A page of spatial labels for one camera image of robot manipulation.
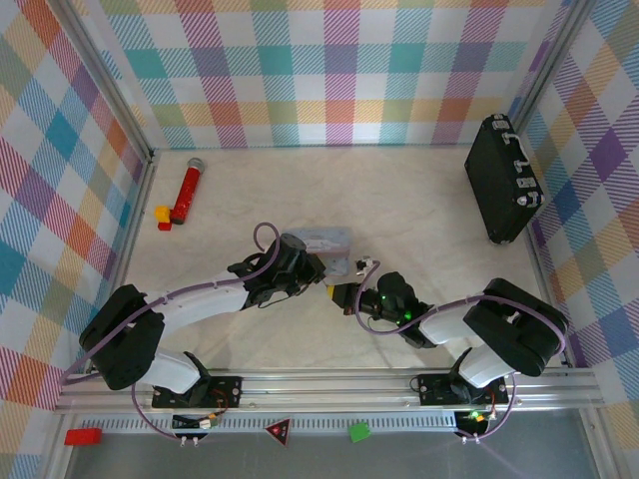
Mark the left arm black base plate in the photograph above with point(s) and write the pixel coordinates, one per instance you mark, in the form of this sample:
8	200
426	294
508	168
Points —
224	389

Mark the pastel cartoon tin box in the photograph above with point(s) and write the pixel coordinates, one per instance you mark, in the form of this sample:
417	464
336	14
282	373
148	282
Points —
319	239

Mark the small black controller board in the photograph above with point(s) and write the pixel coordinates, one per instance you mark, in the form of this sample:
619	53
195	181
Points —
474	418
194	422

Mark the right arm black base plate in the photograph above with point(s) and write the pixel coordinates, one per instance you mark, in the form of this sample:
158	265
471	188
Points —
434	389

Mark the red toy brick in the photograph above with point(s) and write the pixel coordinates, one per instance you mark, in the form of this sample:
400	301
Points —
83	436

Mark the red black triangle sign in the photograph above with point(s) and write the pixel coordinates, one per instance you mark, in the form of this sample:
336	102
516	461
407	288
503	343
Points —
278	430

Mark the red glitter microphone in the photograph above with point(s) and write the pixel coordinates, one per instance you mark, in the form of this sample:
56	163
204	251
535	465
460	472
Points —
187	192

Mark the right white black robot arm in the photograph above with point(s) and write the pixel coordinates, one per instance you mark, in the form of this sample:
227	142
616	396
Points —
514	324

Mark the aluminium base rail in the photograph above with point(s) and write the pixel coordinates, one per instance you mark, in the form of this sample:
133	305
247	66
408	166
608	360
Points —
324	389

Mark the yellow toy block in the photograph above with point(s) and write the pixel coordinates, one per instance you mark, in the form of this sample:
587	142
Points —
162	213

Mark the aluminium frame post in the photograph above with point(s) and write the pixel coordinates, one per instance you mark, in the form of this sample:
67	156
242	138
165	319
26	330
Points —
549	65
107	85

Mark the green toy block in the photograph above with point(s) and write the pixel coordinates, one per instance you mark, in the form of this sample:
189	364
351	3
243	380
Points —
359	432

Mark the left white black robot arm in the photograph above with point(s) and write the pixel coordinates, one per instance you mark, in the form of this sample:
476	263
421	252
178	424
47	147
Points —
199	302

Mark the small red toy block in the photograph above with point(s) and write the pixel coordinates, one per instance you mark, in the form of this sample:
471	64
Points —
165	225

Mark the black hard case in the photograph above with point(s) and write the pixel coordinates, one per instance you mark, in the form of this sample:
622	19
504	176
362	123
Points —
494	184

